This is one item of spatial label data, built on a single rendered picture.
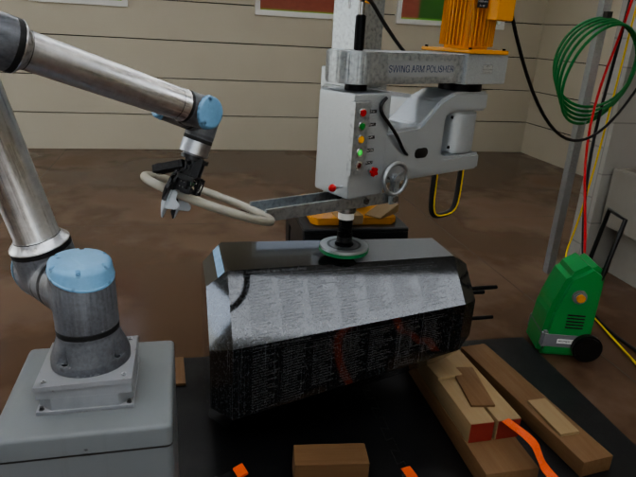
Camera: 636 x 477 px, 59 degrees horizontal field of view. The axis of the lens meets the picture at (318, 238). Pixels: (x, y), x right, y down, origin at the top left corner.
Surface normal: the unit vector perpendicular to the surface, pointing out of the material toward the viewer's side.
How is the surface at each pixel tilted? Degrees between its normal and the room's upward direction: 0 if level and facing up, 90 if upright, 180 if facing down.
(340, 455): 0
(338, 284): 45
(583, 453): 0
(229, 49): 90
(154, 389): 0
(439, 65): 90
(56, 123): 90
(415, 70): 90
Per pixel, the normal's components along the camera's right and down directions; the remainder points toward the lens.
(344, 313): 0.24, -0.42
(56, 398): 0.22, 0.35
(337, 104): -0.78, 0.18
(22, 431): 0.05, -0.94
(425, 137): 0.62, 0.30
